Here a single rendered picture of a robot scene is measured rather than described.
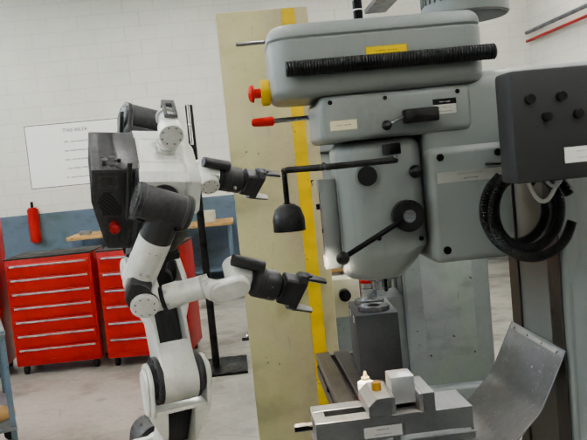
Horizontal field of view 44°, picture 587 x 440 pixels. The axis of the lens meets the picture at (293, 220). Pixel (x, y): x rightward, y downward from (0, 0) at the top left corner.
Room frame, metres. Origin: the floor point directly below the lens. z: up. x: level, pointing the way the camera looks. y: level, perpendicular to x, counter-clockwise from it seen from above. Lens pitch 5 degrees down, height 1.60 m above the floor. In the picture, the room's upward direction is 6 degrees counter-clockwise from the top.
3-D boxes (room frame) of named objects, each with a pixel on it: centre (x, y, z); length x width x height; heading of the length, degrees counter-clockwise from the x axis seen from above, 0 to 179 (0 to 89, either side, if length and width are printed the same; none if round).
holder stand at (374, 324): (2.13, -0.20, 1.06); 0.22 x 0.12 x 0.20; 1
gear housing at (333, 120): (1.72, -0.24, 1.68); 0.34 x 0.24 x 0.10; 94
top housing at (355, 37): (1.72, -0.21, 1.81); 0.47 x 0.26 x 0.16; 94
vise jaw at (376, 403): (1.60, -0.15, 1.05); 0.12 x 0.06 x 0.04; 5
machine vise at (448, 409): (1.60, -0.17, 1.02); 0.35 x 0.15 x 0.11; 95
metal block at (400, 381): (1.61, -0.20, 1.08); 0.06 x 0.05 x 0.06; 5
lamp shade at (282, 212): (1.63, 0.01, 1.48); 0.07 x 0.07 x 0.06
